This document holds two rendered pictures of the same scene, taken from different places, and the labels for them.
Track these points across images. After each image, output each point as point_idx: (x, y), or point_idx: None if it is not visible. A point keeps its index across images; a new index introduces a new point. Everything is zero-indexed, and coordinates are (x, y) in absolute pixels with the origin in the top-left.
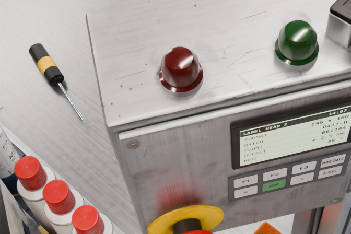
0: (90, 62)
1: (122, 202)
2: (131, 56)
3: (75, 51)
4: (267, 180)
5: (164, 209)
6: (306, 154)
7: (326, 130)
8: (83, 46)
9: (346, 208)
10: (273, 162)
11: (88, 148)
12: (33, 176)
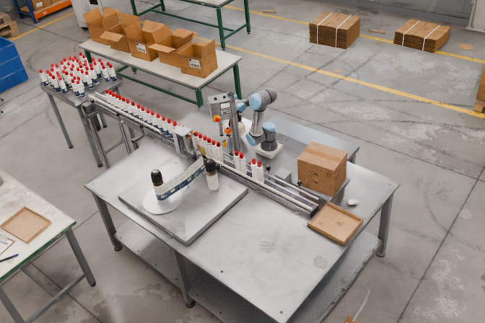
0: (201, 132)
1: None
2: (211, 99)
3: (198, 130)
4: (224, 112)
5: (214, 114)
6: (226, 108)
7: (227, 104)
8: (200, 130)
9: (234, 120)
10: (224, 109)
11: None
12: (196, 133)
